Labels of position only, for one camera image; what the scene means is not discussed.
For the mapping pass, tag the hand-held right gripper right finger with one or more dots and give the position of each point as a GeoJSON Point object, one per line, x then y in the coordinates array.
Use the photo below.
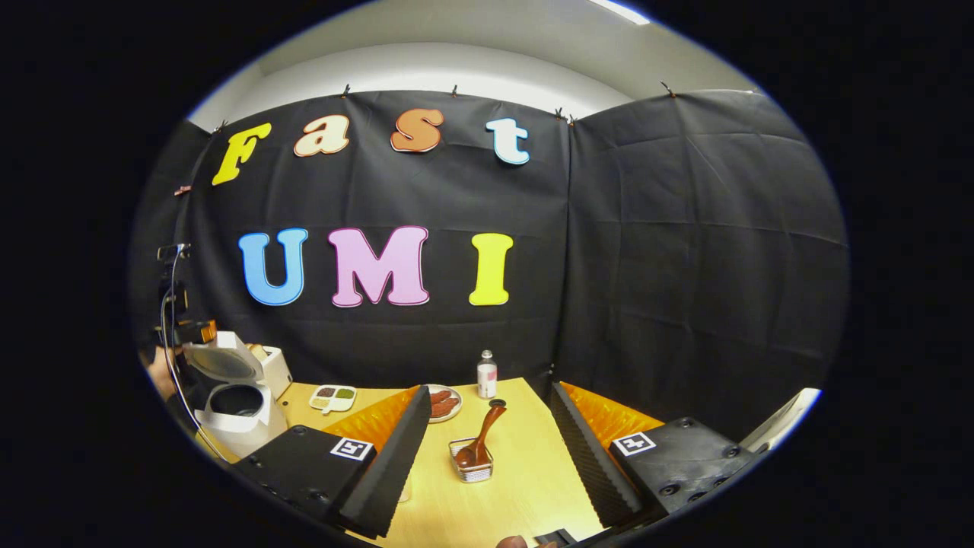
{"type": "Point", "coordinates": [590, 464]}

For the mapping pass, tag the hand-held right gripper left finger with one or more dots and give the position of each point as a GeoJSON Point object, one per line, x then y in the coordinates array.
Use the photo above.
{"type": "Point", "coordinates": [396, 464]}

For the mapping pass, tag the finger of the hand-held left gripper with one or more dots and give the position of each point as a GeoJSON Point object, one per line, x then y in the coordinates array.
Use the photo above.
{"type": "Point", "coordinates": [208, 332]}

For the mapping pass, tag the clear plastic rice container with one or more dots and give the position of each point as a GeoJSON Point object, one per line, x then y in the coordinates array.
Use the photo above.
{"type": "Point", "coordinates": [404, 491]}

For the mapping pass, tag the brown wooden spoon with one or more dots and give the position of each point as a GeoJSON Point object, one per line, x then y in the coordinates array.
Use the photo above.
{"type": "Point", "coordinates": [487, 426]}

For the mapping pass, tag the white rice cooker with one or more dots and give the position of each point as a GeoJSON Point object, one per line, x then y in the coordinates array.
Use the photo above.
{"type": "Point", "coordinates": [243, 434]}

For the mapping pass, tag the red meat slice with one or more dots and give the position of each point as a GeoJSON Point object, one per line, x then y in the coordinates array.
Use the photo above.
{"type": "Point", "coordinates": [440, 396]}
{"type": "Point", "coordinates": [445, 408]}

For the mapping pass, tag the white round plate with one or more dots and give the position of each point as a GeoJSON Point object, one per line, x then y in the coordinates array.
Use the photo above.
{"type": "Point", "coordinates": [456, 411]}

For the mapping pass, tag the white toaster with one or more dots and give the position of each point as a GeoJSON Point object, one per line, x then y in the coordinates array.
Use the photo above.
{"type": "Point", "coordinates": [278, 373]}

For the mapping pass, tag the white divided bean dish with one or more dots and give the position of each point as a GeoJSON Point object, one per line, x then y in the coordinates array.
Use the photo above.
{"type": "Point", "coordinates": [332, 398]}

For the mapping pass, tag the clear plastic bottle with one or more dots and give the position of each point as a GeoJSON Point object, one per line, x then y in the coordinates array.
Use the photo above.
{"type": "Point", "coordinates": [487, 380]}

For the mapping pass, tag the black backdrop cloth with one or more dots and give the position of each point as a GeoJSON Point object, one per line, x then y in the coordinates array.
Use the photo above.
{"type": "Point", "coordinates": [685, 266]}

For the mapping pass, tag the long ceiling light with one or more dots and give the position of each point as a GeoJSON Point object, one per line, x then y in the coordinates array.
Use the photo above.
{"type": "Point", "coordinates": [620, 11]}

